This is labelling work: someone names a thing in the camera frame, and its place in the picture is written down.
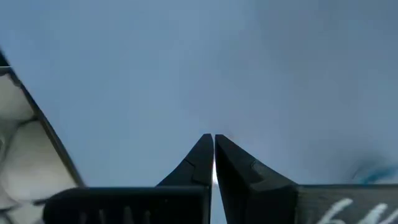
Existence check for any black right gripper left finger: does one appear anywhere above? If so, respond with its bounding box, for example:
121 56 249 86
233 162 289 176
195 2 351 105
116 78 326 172
42 133 215 224

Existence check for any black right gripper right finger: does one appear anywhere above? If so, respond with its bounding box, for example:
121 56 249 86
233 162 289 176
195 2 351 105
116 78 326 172
214 134 398 224

